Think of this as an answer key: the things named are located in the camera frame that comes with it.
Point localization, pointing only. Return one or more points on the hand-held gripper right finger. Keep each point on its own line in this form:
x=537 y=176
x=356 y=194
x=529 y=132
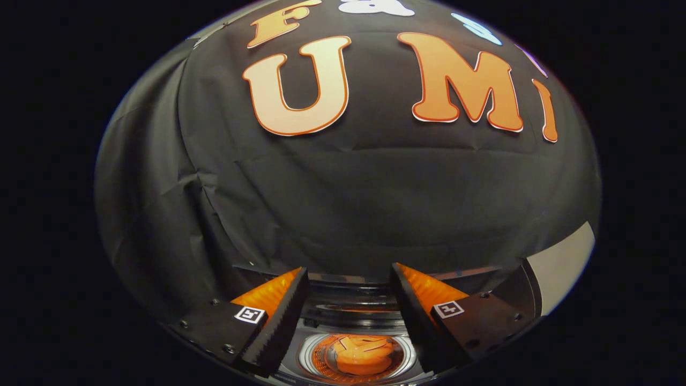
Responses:
x=415 y=316

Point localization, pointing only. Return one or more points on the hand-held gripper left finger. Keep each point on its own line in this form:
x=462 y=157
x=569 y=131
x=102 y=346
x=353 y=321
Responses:
x=281 y=321

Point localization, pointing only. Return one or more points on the grey washing machine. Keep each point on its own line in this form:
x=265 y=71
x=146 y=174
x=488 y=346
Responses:
x=305 y=354

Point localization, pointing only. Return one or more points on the yellow polo shirt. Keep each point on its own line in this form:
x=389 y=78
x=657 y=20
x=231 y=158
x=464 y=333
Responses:
x=364 y=362

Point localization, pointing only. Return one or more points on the dark transparent washing machine lid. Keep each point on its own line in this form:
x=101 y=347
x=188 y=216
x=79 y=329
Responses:
x=353 y=295

